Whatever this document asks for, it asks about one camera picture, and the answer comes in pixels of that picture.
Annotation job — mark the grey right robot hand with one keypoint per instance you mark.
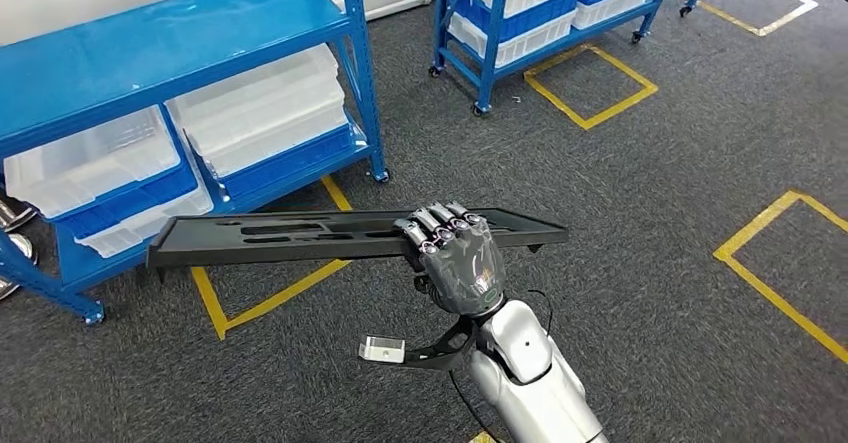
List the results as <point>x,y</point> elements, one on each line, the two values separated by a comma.
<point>464,274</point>

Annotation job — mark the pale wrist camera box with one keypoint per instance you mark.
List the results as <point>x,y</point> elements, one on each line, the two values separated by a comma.
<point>382,349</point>

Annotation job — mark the yellow floor tape square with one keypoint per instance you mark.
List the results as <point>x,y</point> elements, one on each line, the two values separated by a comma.
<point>762,288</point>

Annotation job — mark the white floor tape square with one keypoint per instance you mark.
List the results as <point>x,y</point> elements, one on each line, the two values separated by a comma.
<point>762,29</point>

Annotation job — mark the black plastic plate part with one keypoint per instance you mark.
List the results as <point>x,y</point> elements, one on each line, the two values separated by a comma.
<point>278,244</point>

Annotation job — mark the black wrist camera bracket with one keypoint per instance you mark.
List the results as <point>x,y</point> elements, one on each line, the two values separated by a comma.
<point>444,354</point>

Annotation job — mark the chrome stanchion base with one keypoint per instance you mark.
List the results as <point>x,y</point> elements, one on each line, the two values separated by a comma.
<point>16,268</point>
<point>14,215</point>

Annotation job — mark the large blue metal shelf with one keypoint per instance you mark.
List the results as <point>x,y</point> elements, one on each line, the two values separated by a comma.
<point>132,49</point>

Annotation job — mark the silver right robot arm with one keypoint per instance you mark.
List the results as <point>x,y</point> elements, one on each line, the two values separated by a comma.
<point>530,380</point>

